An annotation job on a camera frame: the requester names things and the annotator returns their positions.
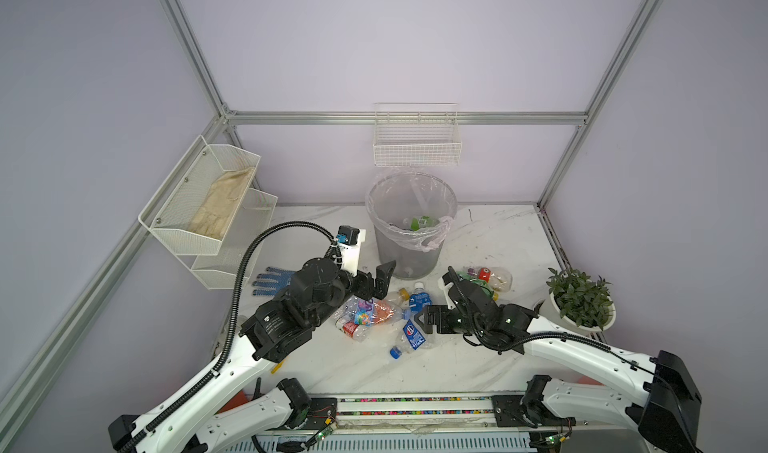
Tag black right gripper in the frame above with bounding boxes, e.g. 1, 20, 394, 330
410, 304, 482, 335

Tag white cap blue label bottle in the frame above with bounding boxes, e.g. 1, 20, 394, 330
408, 282, 432, 316

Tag crushed bottle blue red label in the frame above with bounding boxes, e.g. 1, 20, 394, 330
389, 320, 434, 360

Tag colourful label clear bottle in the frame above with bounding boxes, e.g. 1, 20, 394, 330
333, 296, 404, 326

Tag bright green label bottle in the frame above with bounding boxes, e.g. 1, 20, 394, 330
403, 215, 441, 232

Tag yellow cap orange bottle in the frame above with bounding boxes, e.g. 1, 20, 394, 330
385, 288, 410, 317

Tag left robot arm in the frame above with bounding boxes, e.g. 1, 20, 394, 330
108, 220, 397, 452

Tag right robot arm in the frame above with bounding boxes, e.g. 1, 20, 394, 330
415, 303, 702, 452

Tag grey mesh waste bin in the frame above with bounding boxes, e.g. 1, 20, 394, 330
365, 169, 458, 279

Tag green crushed plastic bottle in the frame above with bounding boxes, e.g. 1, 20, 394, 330
458, 272, 499, 301

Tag red cap clear bottle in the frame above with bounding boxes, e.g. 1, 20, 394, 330
335, 318, 369, 342

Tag red label purple cap bottle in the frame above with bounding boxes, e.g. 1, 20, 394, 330
467, 266, 513, 293

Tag blue dotted work glove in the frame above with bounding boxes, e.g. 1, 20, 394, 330
252, 266, 294, 296

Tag potted green plant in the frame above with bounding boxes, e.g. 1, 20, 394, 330
539, 268, 616, 334

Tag beige cloth in shelf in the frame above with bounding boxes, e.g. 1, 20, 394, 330
188, 167, 256, 240

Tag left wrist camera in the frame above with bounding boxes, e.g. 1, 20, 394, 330
336, 225, 366, 276

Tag aluminium rail with beads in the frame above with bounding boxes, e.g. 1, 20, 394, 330
239, 392, 637, 436

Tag white wire wall basket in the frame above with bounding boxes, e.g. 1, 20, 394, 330
373, 102, 463, 167

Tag horizontal aluminium frame bar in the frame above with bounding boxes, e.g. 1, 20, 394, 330
229, 111, 588, 125

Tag white mesh wall shelf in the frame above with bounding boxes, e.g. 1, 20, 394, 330
138, 137, 277, 290

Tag aluminium frame post right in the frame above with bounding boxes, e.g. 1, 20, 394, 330
537, 0, 664, 210

